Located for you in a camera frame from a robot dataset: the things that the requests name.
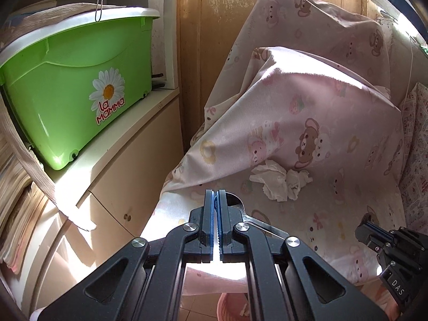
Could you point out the wooden headboard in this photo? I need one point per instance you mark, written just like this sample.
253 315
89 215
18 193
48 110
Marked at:
207 40

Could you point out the pink plastic basket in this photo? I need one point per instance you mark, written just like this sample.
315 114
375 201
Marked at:
227 307

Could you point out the pink bear-print pillow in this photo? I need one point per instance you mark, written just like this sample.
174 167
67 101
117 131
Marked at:
301 16

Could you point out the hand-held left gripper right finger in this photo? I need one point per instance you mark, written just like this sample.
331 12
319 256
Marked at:
222 214

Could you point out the pink bear-print blanket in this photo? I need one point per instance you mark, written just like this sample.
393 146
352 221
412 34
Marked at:
317 90

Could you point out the red-print white quilt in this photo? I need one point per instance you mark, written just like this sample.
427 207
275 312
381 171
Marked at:
414 147

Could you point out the green plastic storage box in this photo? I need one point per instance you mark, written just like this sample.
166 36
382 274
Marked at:
67 73

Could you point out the crumpled white tissue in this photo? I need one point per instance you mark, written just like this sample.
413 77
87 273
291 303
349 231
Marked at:
297 182
269 180

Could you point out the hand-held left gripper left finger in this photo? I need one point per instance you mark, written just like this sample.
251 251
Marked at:
209 214

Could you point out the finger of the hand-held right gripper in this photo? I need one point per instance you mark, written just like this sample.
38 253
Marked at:
371 237
378 226

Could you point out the stack of papers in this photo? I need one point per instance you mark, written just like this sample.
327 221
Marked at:
16 224

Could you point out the cream cabinet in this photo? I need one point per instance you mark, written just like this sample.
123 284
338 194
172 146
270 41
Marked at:
133 160

